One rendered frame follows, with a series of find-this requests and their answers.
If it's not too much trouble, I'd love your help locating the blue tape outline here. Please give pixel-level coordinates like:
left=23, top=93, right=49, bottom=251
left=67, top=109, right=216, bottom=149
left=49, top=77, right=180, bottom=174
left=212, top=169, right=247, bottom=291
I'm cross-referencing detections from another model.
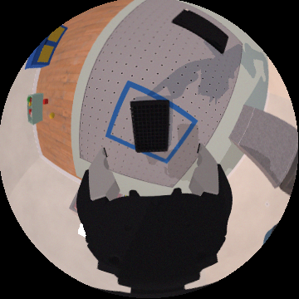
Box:
left=105, top=81, right=198, bottom=164

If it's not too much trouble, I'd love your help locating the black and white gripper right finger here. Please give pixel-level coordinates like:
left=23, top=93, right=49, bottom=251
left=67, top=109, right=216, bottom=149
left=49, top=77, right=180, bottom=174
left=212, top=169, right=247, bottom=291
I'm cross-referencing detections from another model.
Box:
left=189, top=143, right=233, bottom=236

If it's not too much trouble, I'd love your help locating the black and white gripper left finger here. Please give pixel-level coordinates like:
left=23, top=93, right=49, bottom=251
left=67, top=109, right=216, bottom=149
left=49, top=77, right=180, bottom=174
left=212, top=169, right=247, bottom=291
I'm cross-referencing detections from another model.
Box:
left=76, top=147, right=120, bottom=243

